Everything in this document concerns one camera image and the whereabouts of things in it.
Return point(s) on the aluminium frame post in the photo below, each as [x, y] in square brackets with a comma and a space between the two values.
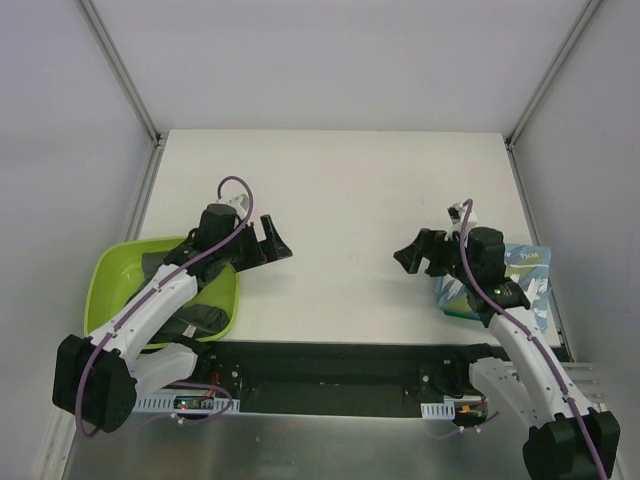
[578, 29]
[114, 60]

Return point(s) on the dark grey t-shirt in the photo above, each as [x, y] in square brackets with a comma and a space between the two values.
[195, 321]

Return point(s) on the white cable duct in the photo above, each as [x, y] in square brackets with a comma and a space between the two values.
[185, 404]
[438, 411]

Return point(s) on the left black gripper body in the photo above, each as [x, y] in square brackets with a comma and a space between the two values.
[256, 245]

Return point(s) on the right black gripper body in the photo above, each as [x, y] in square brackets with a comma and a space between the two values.
[435, 253]

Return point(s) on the left aluminium frame post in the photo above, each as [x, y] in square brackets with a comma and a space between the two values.
[114, 60]

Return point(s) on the right white cable duct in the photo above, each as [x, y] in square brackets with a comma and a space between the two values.
[438, 411]

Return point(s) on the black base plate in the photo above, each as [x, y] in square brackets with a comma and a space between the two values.
[362, 380]

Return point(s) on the right aluminium frame post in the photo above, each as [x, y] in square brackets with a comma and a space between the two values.
[578, 29]

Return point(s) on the light blue t-shirt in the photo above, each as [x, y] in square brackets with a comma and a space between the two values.
[527, 265]

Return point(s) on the green plastic basket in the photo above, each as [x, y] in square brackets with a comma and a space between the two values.
[118, 276]

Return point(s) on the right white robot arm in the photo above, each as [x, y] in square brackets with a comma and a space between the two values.
[566, 437]

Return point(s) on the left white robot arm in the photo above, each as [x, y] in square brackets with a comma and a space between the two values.
[98, 378]

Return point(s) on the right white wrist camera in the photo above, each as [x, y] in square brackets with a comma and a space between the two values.
[462, 217]

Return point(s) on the left white cable duct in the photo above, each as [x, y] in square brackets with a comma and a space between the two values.
[185, 404]

